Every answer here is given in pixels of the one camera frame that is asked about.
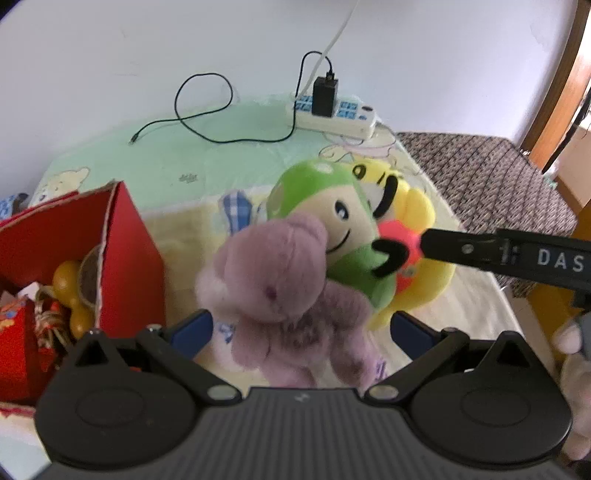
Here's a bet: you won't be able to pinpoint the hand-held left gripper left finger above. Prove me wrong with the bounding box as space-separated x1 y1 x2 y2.
69 309 242 403

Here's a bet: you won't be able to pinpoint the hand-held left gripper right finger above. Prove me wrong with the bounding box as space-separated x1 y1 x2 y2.
364 310 537 401

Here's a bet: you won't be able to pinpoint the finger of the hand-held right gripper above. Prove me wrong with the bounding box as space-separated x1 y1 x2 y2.
421 227 591 294

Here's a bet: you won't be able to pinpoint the yellow bear plush pink shirt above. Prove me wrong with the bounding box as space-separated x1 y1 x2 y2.
348 158 457 330

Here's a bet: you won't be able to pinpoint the red cardboard box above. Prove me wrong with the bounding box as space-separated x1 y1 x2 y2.
0 181 168 408

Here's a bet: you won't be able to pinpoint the purple teddy bear plush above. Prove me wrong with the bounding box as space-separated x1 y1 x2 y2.
196 211 382 393

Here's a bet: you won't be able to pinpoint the white rabbit plush plaid ears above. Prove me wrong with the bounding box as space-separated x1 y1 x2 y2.
196 189 259 367

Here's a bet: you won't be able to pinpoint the green mushroom plush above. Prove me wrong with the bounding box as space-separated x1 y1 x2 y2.
265 158 399 311

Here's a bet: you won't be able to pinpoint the person's right hand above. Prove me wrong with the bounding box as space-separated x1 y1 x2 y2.
553 318 591 462

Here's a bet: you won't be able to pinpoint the brown patterned mattress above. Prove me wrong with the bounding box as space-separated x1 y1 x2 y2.
396 131 579 301

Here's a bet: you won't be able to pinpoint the brown round bowl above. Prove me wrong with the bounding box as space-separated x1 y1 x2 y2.
78 246 106 311

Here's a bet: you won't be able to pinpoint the yellow gourd toy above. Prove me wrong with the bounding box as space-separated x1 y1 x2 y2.
52 260 96 339

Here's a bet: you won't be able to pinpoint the green yellow printed blanket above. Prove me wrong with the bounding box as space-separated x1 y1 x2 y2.
0 93 539 462

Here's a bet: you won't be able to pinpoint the red patterned packet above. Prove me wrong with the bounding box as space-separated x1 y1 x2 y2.
0 295 71 403

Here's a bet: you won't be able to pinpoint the white power strip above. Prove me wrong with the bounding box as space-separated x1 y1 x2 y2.
292 93 378 140

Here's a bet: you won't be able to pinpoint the blue patterned cloth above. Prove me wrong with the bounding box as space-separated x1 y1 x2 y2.
0 193 29 221

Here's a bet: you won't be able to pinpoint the black charger adapter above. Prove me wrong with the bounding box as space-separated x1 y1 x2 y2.
311 71 340 118

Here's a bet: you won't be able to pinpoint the wooden door frame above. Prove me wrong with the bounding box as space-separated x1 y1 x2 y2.
518 0 591 172

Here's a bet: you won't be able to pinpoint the black charger cable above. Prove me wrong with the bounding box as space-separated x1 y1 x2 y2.
129 51 334 147

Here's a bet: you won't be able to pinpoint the white power cord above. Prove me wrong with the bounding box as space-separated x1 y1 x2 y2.
295 0 365 100

